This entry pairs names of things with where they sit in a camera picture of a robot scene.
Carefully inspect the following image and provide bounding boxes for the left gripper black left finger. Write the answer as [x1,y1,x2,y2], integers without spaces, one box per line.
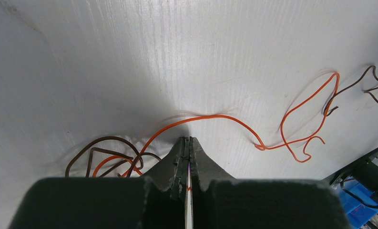
[9,137,189,229]

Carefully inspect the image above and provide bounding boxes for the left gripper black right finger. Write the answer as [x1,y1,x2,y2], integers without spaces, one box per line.
[189,137,351,229]

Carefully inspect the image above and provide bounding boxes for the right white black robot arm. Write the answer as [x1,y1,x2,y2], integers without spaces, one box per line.
[324,147,378,229]

